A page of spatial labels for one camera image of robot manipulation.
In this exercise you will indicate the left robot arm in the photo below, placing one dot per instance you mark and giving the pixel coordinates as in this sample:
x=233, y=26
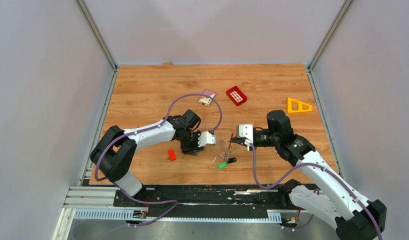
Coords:
x=115, y=164

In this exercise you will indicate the playing card box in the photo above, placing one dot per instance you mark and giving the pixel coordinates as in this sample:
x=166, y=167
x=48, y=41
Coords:
x=207, y=97

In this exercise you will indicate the yellow triangular brick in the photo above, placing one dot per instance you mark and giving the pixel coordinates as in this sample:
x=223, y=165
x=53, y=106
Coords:
x=297, y=106

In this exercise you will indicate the red window brick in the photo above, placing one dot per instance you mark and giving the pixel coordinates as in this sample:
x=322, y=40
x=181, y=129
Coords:
x=236, y=95

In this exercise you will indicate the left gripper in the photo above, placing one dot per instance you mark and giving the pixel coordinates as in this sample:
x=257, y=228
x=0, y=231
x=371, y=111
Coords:
x=193, y=150

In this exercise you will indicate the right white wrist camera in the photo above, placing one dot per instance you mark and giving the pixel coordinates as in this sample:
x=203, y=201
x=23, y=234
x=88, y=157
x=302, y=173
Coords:
x=245, y=131

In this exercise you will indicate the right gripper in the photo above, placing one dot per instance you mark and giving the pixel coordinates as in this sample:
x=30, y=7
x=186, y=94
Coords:
x=239, y=141

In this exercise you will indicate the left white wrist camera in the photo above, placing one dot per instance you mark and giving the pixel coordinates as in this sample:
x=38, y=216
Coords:
x=206, y=138

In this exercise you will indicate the red rectangular block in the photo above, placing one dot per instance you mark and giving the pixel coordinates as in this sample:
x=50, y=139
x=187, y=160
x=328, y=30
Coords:
x=171, y=155

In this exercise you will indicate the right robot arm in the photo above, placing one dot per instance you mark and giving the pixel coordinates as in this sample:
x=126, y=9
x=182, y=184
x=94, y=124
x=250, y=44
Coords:
x=351, y=214

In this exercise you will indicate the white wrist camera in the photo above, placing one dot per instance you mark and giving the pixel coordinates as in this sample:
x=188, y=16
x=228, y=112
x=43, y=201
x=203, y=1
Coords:
x=206, y=138
x=245, y=131

